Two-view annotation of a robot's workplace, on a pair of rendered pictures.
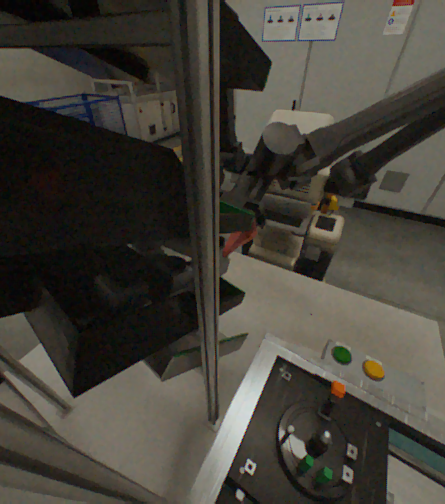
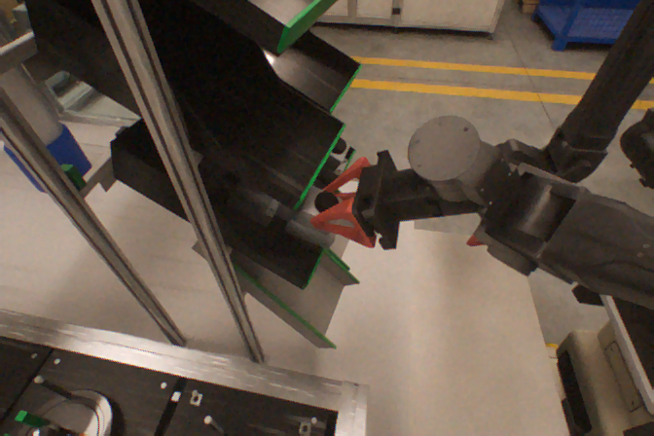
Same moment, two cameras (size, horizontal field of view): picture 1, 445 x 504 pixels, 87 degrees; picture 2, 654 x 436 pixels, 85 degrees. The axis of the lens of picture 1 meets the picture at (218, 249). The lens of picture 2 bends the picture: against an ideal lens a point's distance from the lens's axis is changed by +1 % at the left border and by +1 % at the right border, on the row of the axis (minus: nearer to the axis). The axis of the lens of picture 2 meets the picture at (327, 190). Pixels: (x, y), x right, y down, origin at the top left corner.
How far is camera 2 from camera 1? 0.35 m
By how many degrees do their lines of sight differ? 50
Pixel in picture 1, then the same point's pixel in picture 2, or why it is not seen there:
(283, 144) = (433, 159)
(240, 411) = (253, 377)
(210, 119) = (138, 56)
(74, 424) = not seen: hidden behind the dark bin
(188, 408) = (263, 328)
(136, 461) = (209, 301)
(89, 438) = not seen: hidden behind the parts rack
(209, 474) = (192, 361)
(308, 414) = not seen: outside the picture
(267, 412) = (254, 410)
